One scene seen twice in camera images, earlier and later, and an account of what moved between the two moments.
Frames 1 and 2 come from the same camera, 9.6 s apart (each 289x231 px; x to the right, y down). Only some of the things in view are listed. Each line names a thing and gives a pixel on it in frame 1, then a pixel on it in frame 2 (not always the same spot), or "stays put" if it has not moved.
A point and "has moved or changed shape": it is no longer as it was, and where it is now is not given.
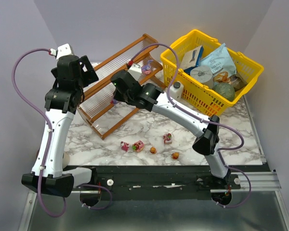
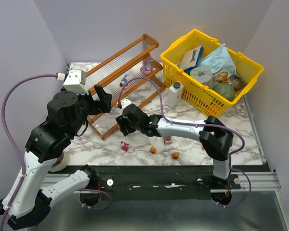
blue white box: (192, 59) stays put
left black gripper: (87, 70) → (96, 101)
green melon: (226, 89) stays put
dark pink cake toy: (124, 146) stays put
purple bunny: (146, 69) stays put
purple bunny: (113, 101) has moved or changed shape
